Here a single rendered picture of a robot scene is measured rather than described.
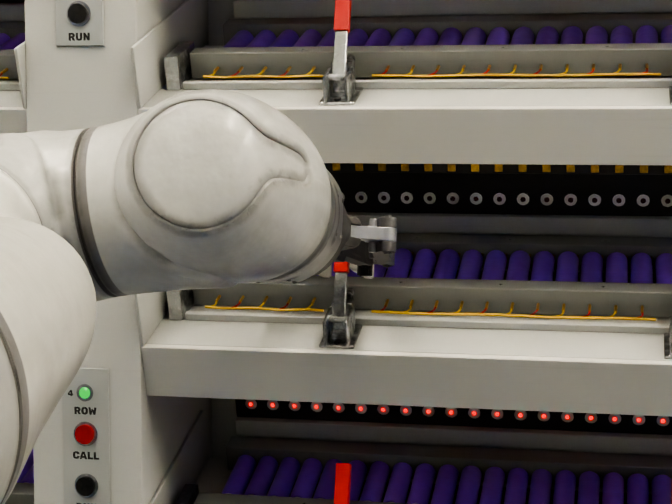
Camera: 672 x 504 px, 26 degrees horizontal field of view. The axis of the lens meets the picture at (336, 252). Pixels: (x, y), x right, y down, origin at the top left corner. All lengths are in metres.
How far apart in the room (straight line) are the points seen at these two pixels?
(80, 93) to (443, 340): 0.35
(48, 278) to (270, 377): 0.72
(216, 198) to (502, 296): 0.47
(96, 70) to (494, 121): 0.32
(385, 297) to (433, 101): 0.17
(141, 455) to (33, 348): 0.80
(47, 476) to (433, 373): 0.33
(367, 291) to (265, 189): 0.45
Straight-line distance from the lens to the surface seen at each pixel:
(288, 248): 0.82
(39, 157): 0.84
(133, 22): 1.17
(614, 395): 1.13
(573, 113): 1.11
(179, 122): 0.77
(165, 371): 1.19
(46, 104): 1.20
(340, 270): 1.16
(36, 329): 0.42
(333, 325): 1.18
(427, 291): 1.19
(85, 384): 1.20
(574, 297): 1.18
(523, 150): 1.12
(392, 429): 1.32
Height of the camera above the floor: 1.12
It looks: 5 degrees down
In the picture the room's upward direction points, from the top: straight up
